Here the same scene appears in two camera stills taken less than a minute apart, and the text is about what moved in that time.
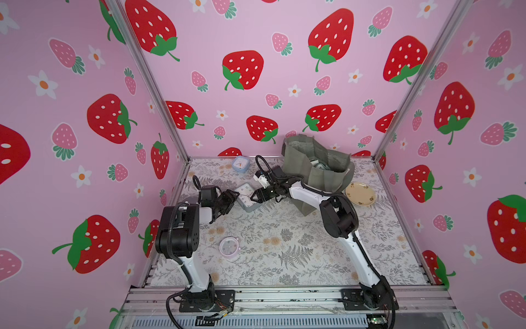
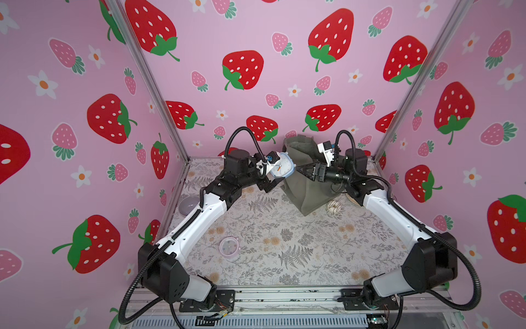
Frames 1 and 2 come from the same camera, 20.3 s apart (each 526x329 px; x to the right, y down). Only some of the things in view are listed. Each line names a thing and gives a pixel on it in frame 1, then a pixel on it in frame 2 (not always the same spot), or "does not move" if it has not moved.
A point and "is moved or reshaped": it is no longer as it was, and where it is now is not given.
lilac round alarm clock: x=229 y=247 does not move
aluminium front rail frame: x=418 y=308 does not move
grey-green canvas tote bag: x=329 y=170 does not move
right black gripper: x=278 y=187 to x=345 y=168
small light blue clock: x=241 y=164 is moved or reshaped
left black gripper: x=229 y=199 to x=264 y=185
